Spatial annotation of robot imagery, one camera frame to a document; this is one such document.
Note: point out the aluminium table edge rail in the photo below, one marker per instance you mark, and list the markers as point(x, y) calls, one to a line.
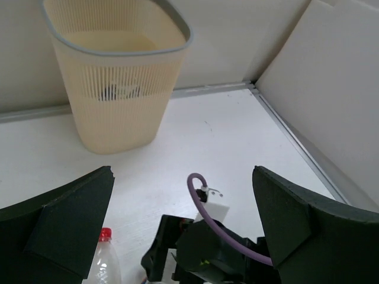
point(206, 90)

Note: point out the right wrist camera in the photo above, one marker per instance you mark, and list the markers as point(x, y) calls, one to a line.
point(214, 203)

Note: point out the red label water bottle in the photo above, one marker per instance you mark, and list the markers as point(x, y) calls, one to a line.
point(105, 266)

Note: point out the blue label water bottle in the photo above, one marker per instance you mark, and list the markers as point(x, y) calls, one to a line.
point(115, 92)

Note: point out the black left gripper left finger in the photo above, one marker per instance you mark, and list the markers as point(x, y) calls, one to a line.
point(52, 237)

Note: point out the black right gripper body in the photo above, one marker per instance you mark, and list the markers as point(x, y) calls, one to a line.
point(200, 256)

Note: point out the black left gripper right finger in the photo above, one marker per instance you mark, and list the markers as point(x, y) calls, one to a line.
point(312, 238)

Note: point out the beige plastic waste bin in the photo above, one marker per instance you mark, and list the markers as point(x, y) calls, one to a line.
point(119, 61)

